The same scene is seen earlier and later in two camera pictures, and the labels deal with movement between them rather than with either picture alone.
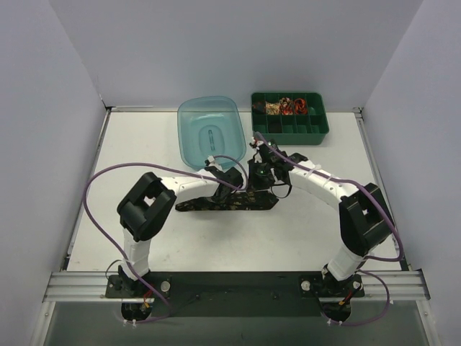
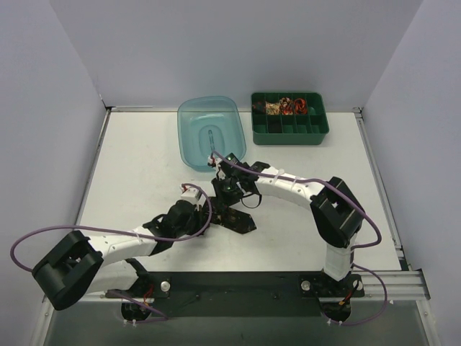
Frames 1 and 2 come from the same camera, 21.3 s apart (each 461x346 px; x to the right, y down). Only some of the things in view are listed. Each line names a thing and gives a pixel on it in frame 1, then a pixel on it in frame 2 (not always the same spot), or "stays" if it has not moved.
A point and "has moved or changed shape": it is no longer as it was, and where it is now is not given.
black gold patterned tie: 228,200 has moved or changed shape
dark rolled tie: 258,107 stays
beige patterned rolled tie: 272,109 stays
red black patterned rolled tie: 287,106 stays
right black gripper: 259,179 -> 223,184
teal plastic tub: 208,127 stays
